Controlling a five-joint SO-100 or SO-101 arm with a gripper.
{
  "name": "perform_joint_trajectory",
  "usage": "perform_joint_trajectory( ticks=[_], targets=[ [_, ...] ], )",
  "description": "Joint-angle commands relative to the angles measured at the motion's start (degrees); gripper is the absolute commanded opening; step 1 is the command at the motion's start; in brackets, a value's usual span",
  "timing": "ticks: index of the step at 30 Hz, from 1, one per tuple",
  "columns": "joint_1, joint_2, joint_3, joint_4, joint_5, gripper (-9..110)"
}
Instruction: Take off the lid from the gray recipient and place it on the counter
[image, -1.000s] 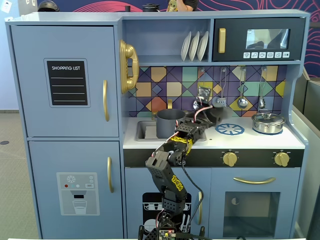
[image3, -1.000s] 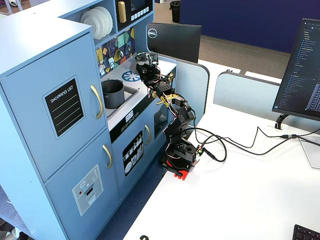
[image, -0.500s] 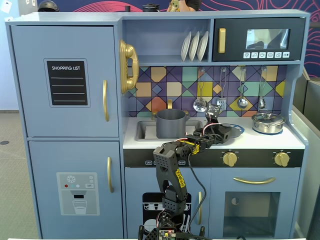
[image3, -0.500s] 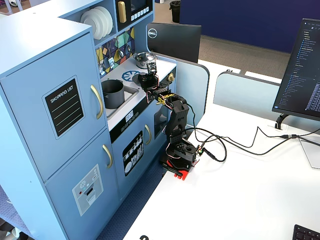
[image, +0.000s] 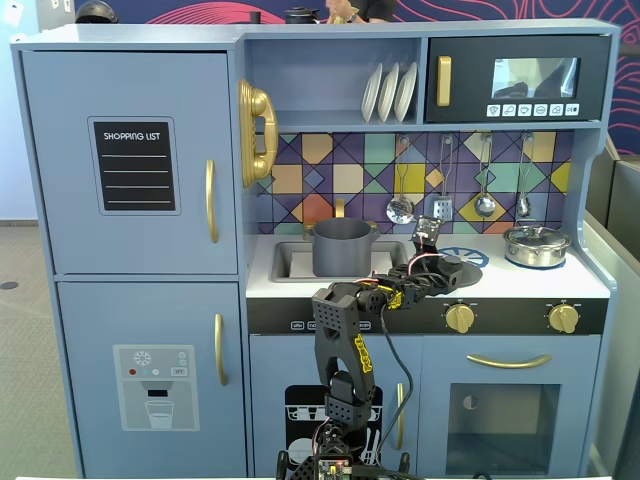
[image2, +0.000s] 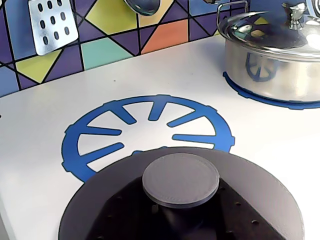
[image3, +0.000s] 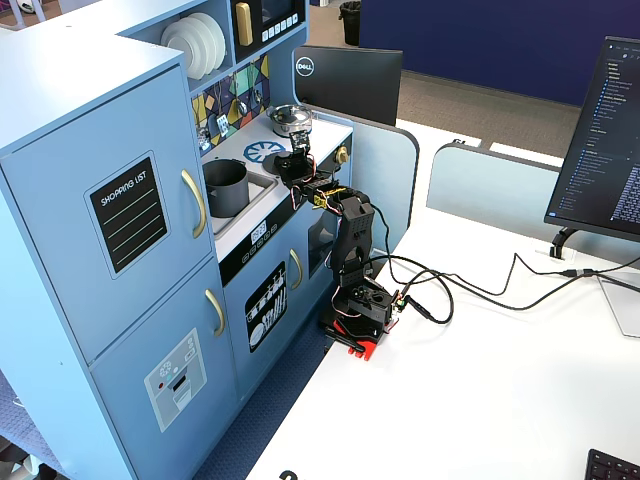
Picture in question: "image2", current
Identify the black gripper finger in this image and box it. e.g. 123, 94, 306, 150
199, 179, 288, 240
96, 176, 161, 240

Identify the black robot wrist mount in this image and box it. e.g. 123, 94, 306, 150
57, 146, 306, 240

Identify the shiny steel pot lid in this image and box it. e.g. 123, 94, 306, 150
216, 0, 320, 62

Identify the blue toy play kitchen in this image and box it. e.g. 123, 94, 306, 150
0, 0, 320, 240

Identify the steel slotted spatula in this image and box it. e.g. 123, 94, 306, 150
27, 0, 80, 56

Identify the steel ladle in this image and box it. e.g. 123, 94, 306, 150
122, 0, 162, 17

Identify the blue printed burner ring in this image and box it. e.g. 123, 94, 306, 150
61, 94, 236, 184
222, 71, 320, 110

